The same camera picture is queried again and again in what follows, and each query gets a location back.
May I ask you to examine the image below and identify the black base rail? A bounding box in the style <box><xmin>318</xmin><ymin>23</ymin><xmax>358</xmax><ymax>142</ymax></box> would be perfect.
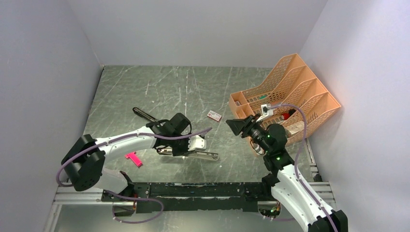
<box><xmin>101</xmin><ymin>182</ymin><xmax>279</xmax><ymax>214</ymax></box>

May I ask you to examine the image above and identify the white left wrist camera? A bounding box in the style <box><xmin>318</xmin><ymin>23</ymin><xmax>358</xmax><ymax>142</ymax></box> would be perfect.
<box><xmin>188</xmin><ymin>135</ymin><xmax>207</xmax><ymax>151</ymax></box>

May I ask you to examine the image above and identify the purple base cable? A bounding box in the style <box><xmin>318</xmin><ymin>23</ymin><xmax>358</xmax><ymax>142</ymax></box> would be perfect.
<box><xmin>104</xmin><ymin>190</ymin><xmax>164</xmax><ymax>225</ymax></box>

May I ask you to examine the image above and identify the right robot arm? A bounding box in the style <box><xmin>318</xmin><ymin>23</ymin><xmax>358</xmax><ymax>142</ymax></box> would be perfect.
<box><xmin>226</xmin><ymin>115</ymin><xmax>348</xmax><ymax>232</ymax></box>

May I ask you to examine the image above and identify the pink plastic clip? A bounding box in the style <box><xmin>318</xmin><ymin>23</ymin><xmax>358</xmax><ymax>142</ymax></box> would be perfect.
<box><xmin>124</xmin><ymin>152</ymin><xmax>143</xmax><ymax>168</ymax></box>

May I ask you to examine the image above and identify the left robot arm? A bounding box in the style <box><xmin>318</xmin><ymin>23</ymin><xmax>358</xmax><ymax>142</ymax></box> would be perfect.
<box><xmin>61</xmin><ymin>113</ymin><xmax>191</xmax><ymax>201</ymax></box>

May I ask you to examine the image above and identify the black stapler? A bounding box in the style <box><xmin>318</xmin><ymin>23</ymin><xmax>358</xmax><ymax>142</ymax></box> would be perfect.
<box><xmin>132</xmin><ymin>107</ymin><xmax>159</xmax><ymax>122</ymax></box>

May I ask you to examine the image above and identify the beige box in organizer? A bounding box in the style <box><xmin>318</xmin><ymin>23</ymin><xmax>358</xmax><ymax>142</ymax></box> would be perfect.
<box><xmin>285</xmin><ymin>121</ymin><xmax>306</xmax><ymax>138</ymax></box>

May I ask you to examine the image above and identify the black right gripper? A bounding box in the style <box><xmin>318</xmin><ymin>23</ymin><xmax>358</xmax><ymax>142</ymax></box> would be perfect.
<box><xmin>226</xmin><ymin>114</ymin><xmax>272</xmax><ymax>153</ymax></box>

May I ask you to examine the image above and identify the beige stapler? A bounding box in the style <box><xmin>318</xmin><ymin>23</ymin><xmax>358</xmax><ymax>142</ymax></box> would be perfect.
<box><xmin>157</xmin><ymin>148</ymin><xmax>219</xmax><ymax>161</ymax></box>

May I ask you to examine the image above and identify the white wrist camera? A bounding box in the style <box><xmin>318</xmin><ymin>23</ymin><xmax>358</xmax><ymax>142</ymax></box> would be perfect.
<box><xmin>188</xmin><ymin>135</ymin><xmax>207</xmax><ymax>151</ymax></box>
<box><xmin>261</xmin><ymin>103</ymin><xmax>274</xmax><ymax>117</ymax></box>

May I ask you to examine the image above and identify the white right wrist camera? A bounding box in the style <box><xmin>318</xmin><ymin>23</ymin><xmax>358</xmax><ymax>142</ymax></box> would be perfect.
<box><xmin>261</xmin><ymin>103</ymin><xmax>274</xmax><ymax>117</ymax></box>

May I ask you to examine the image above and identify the red white staple box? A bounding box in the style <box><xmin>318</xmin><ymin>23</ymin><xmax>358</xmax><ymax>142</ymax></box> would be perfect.
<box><xmin>207</xmin><ymin>110</ymin><xmax>222</xmax><ymax>122</ymax></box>

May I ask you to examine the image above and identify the orange file organizer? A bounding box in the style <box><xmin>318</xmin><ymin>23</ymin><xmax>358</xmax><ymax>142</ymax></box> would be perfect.
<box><xmin>229</xmin><ymin>54</ymin><xmax>341</xmax><ymax>144</ymax></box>

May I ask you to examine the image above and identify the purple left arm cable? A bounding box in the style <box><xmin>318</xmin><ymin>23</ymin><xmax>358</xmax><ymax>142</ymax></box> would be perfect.
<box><xmin>56</xmin><ymin>127</ymin><xmax>213</xmax><ymax>188</ymax></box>

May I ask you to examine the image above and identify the red black item in organizer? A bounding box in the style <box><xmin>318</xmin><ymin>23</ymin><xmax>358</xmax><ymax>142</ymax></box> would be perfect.
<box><xmin>281</xmin><ymin>109</ymin><xmax>296</xmax><ymax>120</ymax></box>

